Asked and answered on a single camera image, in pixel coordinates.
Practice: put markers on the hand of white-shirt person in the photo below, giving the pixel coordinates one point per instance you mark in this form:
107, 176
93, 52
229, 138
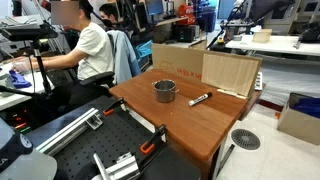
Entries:
21, 65

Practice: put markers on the black Expo marker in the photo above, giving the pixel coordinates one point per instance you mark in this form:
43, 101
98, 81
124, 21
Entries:
200, 99

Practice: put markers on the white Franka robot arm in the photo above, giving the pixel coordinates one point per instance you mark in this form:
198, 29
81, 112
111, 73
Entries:
26, 166

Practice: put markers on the small silver pot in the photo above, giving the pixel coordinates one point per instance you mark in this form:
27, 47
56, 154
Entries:
165, 94

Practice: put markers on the blue cloth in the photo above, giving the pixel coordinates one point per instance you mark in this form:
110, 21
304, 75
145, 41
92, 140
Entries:
19, 80

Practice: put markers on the white desk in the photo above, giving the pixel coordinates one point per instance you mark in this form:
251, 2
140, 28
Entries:
20, 96

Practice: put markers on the person in white t-shirt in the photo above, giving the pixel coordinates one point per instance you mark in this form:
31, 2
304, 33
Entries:
95, 50

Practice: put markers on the black office chair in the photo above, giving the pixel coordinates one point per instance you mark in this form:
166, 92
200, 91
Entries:
96, 78

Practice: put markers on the person with black mask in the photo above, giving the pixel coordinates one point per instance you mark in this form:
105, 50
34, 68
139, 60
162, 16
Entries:
108, 14

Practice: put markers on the blue jacket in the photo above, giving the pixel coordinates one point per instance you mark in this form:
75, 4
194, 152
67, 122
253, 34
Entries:
125, 56

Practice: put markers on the black perforated breadboard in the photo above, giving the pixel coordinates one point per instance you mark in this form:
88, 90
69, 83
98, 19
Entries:
110, 140

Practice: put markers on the brown printed cardboard sheet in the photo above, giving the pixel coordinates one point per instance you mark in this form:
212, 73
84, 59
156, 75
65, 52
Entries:
176, 63

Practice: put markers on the red printed bag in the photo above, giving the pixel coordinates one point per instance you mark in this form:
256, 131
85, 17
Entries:
186, 14

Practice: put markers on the light wood-look panel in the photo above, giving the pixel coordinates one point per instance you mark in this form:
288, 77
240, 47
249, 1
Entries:
230, 73

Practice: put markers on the white tape strip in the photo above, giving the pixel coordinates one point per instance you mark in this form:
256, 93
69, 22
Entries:
232, 93

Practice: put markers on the grey metal table leg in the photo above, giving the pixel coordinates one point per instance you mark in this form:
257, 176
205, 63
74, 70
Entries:
226, 158

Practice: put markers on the round floor drain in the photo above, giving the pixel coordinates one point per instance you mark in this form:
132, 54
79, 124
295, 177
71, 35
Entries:
245, 139

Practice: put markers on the small wooden box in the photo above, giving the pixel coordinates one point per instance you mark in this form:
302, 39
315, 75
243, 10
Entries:
262, 35

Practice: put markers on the long white table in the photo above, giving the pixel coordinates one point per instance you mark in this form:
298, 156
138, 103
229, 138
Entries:
276, 45

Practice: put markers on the open cardboard box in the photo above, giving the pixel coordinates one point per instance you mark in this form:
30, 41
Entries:
296, 127

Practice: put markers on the blue plastic bag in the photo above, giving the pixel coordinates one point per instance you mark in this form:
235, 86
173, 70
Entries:
308, 106

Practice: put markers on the black bag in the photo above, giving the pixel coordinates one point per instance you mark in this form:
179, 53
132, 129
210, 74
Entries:
310, 34

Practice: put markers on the black camera on stand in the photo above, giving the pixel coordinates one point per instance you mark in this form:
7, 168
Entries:
30, 32

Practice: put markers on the aluminium profile rail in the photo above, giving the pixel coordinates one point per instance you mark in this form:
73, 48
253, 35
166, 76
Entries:
123, 168
66, 131

